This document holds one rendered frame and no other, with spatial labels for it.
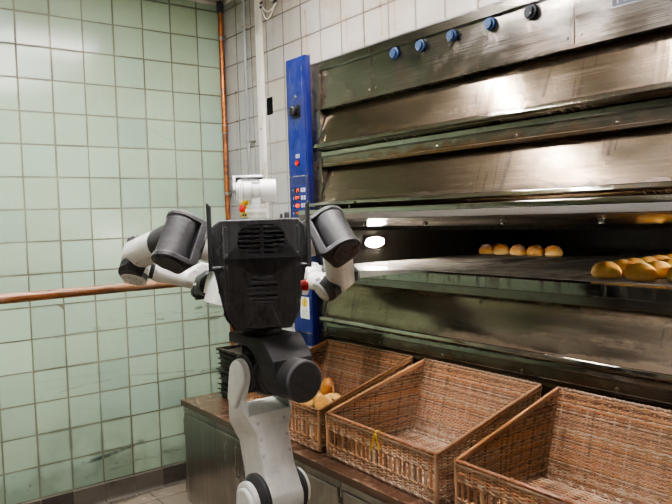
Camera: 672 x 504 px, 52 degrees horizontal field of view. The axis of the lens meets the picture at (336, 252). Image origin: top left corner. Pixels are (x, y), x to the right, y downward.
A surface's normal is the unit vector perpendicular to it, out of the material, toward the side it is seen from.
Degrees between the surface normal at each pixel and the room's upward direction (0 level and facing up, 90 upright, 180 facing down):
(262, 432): 74
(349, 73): 90
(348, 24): 90
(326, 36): 90
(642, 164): 70
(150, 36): 90
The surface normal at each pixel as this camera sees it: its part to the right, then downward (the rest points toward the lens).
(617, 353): -0.76, -0.29
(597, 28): -0.81, 0.04
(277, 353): 0.41, -0.70
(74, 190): 0.60, 0.02
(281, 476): 0.52, -0.48
